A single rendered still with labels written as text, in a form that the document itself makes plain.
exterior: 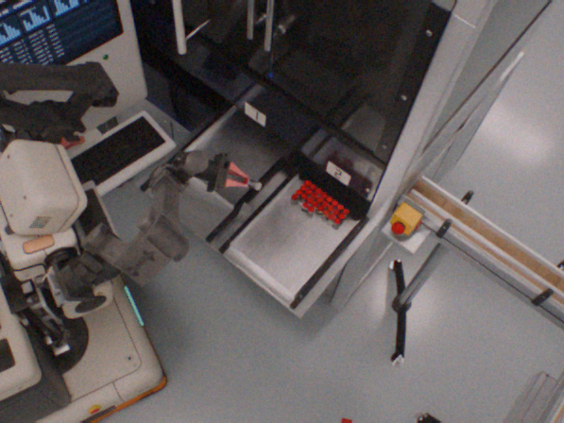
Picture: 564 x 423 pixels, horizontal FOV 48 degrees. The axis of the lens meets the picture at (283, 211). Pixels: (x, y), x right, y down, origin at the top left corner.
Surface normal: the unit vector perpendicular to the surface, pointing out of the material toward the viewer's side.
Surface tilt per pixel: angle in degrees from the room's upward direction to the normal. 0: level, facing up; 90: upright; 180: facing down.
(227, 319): 0
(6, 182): 47
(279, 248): 0
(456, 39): 90
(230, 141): 0
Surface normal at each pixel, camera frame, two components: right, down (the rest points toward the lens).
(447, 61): -0.62, 0.67
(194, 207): 0.07, -0.45
